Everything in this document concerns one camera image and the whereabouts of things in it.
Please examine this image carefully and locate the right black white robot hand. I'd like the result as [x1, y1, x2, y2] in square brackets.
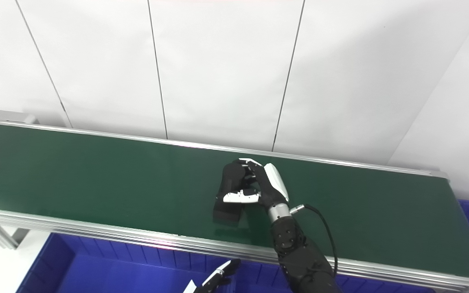
[222, 157, 290, 209]

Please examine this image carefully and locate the black cylinder block part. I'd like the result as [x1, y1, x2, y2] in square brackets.
[212, 161, 261, 226]

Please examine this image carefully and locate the grey conveyor end housing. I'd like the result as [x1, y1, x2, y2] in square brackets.
[0, 110, 39, 125]

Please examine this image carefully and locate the aluminium conveyor leg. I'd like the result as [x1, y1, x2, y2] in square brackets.
[0, 222, 29, 249]

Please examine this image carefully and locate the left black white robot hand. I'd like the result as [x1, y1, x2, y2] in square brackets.
[184, 259, 242, 293]

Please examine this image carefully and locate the green conveyor belt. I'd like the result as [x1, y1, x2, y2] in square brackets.
[0, 120, 469, 293]
[0, 124, 469, 281]

